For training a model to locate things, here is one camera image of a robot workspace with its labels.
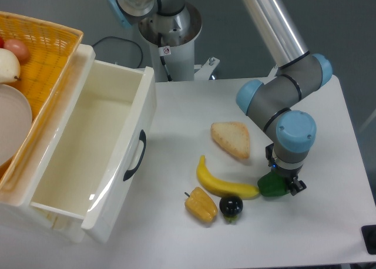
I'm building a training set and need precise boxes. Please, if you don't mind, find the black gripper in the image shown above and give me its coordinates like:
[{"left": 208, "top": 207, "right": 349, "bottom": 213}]
[{"left": 265, "top": 143, "right": 307, "bottom": 196}]

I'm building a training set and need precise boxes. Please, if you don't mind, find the green bell pepper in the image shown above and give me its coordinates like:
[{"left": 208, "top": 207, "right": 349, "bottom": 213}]
[{"left": 257, "top": 171, "right": 290, "bottom": 197}]

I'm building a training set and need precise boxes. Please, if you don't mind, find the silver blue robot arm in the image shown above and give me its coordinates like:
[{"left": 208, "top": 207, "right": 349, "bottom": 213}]
[{"left": 108, "top": 0, "right": 333, "bottom": 195}]

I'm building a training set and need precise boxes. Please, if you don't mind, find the yellow banana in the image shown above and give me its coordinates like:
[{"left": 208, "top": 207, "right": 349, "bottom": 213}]
[{"left": 196, "top": 155, "right": 260, "bottom": 200}]

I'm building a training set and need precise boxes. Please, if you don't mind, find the triangular bread slice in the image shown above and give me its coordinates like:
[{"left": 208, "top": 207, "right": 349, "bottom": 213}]
[{"left": 210, "top": 122, "right": 250, "bottom": 160}]

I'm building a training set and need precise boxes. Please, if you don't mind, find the dark purple mangosteen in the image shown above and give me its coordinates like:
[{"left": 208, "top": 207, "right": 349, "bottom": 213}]
[{"left": 219, "top": 196, "right": 243, "bottom": 223}]

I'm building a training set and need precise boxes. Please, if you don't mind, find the yellow bell pepper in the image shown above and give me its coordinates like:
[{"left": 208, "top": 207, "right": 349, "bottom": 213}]
[{"left": 184, "top": 187, "right": 218, "bottom": 223}]

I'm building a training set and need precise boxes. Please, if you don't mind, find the black object at table edge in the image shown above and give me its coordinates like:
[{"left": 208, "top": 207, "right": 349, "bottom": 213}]
[{"left": 361, "top": 224, "right": 376, "bottom": 255}]

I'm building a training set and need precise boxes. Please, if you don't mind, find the white plastic drawer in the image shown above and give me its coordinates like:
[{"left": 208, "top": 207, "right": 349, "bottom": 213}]
[{"left": 30, "top": 60, "right": 156, "bottom": 243}]

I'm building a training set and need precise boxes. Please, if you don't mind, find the orange woven basket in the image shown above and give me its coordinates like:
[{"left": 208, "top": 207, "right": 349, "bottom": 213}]
[{"left": 1, "top": 11, "right": 83, "bottom": 186}]

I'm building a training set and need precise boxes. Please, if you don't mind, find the white drawer cabinet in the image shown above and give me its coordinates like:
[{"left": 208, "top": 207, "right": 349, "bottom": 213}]
[{"left": 0, "top": 43, "right": 98, "bottom": 243}]

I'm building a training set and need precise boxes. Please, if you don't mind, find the beige plate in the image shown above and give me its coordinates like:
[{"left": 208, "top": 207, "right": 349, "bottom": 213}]
[{"left": 1, "top": 84, "right": 32, "bottom": 165}]

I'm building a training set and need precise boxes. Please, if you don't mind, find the pink peach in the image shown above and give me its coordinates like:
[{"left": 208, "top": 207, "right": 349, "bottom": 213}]
[{"left": 4, "top": 39, "right": 30, "bottom": 62}]

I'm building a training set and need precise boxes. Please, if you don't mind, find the white pear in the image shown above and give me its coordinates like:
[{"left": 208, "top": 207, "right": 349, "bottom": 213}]
[{"left": 0, "top": 48, "right": 21, "bottom": 83}]

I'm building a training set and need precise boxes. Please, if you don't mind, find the black drawer handle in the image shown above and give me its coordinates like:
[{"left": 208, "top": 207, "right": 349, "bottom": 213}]
[{"left": 123, "top": 129, "right": 147, "bottom": 181}]

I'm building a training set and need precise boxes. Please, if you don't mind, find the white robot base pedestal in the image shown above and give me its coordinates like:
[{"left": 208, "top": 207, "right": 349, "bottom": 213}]
[{"left": 138, "top": 3, "right": 220, "bottom": 82}]

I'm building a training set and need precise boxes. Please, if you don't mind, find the black cable on floor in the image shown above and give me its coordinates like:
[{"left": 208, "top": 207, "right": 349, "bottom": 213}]
[{"left": 91, "top": 36, "right": 144, "bottom": 68}]

